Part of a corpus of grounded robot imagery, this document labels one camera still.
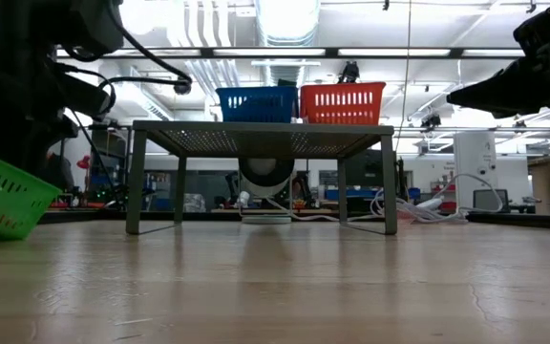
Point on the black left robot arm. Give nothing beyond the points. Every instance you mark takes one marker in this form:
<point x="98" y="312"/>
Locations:
<point x="41" y="24"/>

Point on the black aluminium table frame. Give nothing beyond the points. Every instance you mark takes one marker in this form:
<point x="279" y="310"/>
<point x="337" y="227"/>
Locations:
<point x="518" y="220"/>

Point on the grey perforated metal shelf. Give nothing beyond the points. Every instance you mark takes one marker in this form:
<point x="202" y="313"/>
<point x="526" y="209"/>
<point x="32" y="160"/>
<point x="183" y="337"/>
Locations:
<point x="260" y="128"/>

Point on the red plastic basket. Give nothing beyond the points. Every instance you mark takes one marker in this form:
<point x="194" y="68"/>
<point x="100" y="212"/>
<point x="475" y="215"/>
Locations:
<point x="342" y="114"/>

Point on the small grey monitor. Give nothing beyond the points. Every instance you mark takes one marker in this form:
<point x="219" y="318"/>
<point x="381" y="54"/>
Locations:
<point x="491" y="199"/>

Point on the white box appliance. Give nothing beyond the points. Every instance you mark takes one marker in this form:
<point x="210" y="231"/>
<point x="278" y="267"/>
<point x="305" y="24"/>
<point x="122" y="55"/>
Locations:
<point x="474" y="153"/>

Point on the black overhead frame bar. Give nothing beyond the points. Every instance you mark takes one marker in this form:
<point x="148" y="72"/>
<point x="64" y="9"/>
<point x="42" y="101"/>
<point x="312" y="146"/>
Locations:
<point x="332" y="52"/>

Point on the black ceiling spotlight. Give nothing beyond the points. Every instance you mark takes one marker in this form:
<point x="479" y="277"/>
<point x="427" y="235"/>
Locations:
<point x="350" y="71"/>
<point x="183" y="87"/>

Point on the blue plastic basket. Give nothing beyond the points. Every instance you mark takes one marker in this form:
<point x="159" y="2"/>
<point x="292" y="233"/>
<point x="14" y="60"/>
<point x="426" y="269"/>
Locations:
<point x="256" y="114"/>

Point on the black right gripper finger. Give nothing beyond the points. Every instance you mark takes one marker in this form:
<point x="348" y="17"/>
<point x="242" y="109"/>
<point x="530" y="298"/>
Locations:
<point x="504" y="93"/>

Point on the black monitor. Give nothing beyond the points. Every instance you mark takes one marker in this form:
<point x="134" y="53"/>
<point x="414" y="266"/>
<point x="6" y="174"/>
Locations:
<point x="365" y="169"/>

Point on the green plastic basket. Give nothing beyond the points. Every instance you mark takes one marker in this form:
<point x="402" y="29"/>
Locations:
<point x="7" y="200"/>

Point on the silver ventilation duct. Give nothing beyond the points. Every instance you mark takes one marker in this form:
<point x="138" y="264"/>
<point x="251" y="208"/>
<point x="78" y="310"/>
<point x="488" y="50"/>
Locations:
<point x="287" y="28"/>

